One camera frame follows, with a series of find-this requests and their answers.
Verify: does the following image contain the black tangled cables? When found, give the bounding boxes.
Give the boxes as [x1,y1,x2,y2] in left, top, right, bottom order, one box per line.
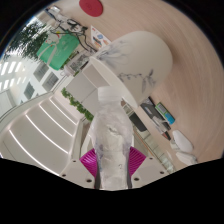
[44,6,98,54]

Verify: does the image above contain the small teal tube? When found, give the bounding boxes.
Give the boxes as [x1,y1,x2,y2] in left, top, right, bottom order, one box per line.
[163,112,176,125]

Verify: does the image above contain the ceiling light strips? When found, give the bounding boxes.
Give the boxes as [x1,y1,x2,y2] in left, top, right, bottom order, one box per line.
[8,96,81,171]

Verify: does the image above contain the flat round red coaster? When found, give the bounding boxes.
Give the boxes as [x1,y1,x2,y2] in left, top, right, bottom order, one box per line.
[78,0,104,18]

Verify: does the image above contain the large clear drink bottle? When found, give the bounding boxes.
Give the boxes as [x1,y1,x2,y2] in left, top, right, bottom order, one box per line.
[63,51,91,77]

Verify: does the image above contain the green plants in cabinet planter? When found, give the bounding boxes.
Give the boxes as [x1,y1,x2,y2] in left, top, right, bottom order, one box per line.
[60,87,95,122]

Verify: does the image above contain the white ceramic mug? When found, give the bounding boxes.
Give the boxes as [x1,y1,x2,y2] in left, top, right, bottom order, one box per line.
[89,30,174,109]

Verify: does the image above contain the green hedge plant row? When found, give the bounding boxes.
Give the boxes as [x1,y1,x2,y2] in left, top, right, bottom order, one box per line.
[1,19,51,63]

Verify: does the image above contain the clear plastic water bottle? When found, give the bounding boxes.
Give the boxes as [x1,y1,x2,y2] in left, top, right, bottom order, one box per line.
[88,85,134,191]

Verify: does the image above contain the colourful sticker sheet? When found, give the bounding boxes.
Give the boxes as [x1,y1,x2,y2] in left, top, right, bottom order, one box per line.
[89,24,113,51]

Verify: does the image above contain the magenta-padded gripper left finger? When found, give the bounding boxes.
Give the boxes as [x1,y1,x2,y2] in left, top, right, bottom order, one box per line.
[59,147,102,190]

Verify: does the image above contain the glass railing with wooden handrail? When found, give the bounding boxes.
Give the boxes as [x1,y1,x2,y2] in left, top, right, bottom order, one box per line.
[133,128,176,174]

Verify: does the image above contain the white computer mouse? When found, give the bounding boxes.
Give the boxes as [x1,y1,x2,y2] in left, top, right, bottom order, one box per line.
[171,129,194,154]

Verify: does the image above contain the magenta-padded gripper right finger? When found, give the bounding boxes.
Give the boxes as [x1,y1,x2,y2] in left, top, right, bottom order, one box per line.
[126,146,168,190]

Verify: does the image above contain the black folder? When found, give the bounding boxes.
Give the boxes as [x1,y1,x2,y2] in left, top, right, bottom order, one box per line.
[141,96,168,133]

